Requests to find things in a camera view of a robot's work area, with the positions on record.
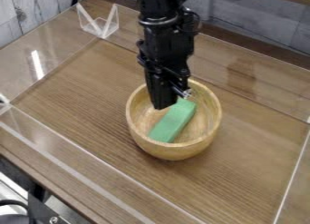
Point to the green rectangular block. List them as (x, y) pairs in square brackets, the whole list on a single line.
[(174, 121)]

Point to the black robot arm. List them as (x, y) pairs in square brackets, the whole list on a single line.
[(163, 9)]

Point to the clear acrylic corner bracket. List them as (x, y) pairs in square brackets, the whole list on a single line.
[(99, 27)]

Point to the clear acrylic tray wall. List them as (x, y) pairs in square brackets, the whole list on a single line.
[(75, 125)]

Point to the black metal stand bracket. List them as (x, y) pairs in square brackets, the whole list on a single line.
[(42, 214)]

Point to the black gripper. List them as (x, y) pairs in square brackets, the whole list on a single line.
[(165, 48)]

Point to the wooden bowl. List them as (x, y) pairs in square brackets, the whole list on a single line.
[(178, 150)]

